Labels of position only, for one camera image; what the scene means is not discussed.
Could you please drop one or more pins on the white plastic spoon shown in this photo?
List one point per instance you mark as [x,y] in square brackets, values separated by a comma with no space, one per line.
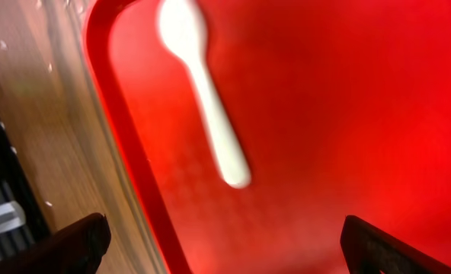
[183,31]

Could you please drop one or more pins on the red serving tray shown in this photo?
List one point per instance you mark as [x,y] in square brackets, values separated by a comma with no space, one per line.
[342,108]

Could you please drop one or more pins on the black waste tray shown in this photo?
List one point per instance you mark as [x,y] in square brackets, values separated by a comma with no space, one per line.
[14,187]

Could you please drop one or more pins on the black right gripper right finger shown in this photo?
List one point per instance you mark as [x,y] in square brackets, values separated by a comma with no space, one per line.
[368,249]

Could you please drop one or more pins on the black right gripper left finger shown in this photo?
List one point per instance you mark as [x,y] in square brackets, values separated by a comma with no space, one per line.
[77,248]

